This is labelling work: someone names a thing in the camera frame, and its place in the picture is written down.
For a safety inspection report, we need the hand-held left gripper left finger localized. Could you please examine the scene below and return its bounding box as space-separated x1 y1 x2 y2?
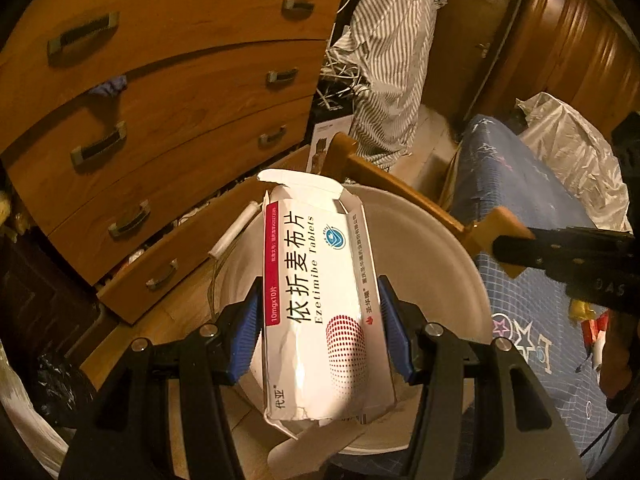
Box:
62 276 264 480

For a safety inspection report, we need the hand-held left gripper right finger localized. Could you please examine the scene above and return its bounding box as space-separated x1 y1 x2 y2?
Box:
377 275 586 480

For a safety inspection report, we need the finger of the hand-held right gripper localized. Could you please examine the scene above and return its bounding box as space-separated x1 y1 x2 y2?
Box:
491 229 569 282

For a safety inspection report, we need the white plastic bucket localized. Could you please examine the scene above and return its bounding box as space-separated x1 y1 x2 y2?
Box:
207 185 493 456

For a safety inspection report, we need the white medicine box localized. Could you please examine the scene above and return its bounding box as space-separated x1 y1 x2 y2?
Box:
256 169 401 480

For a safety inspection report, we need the blue star print bedsheet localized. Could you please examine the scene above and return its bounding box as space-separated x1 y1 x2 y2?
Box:
447 115 640 476

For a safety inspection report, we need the small red white packet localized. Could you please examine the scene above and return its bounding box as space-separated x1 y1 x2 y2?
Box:
582 311 611 356

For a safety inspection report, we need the shiny white plastic bag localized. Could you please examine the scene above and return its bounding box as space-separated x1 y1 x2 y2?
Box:
515 92 633 233

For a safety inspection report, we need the wooden chair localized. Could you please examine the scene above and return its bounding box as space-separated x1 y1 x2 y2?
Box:
322 132 533 278

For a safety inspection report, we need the black plastic bag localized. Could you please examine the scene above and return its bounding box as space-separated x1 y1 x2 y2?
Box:
30 350 97 412

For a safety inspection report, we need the dark wooden cabinet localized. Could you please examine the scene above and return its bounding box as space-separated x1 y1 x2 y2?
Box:
0 230 117 361

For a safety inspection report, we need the white cardboard box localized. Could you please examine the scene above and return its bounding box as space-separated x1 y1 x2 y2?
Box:
306 110 354 173

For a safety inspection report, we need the brown wooden wardrobe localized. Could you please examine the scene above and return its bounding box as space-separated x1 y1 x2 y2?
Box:
480 0 640 136

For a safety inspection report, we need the dark wooden door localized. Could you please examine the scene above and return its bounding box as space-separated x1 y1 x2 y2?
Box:
425 0 531 121

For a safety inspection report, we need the grey striped cloth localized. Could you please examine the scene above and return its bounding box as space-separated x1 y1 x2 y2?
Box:
327 0 448 171

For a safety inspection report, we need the wooden dresser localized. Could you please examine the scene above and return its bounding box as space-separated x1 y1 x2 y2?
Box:
0 0 346 326

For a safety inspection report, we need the blue cloth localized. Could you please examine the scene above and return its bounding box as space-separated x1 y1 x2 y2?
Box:
89 75 128 98

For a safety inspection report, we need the tangle of white cables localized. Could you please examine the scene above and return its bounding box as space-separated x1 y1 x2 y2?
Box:
315 45 366 111

